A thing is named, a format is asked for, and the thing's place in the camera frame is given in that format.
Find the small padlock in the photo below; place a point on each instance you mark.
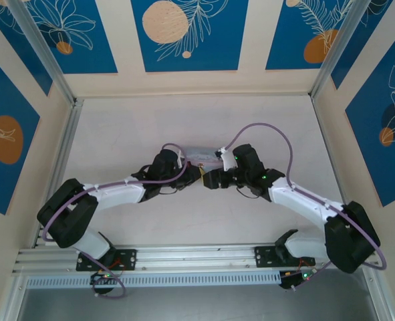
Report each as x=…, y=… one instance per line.
x=200, y=164

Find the light blue cartoon tin box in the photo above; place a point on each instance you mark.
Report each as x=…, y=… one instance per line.
x=200, y=155

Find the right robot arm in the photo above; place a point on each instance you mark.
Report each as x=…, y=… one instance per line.
x=300, y=204

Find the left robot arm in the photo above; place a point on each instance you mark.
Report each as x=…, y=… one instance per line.
x=117, y=194

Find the grey metal base panel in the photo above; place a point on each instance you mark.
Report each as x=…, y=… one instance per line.
x=197, y=306

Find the small circuit board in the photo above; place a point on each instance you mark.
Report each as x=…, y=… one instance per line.
x=105, y=277
x=297, y=277

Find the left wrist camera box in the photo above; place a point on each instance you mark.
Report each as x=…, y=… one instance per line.
x=181, y=156

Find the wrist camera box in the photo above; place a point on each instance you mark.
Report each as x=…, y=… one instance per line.
x=227, y=162
x=181, y=156

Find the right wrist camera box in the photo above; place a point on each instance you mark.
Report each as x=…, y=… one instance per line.
x=227, y=162

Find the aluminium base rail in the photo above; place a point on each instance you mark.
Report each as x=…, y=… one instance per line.
x=197, y=255

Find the aluminium side rail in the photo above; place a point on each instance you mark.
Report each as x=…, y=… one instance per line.
x=321, y=123
x=68, y=140

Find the aluminium frame post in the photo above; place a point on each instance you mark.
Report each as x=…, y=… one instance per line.
x=334, y=43
x=43, y=50

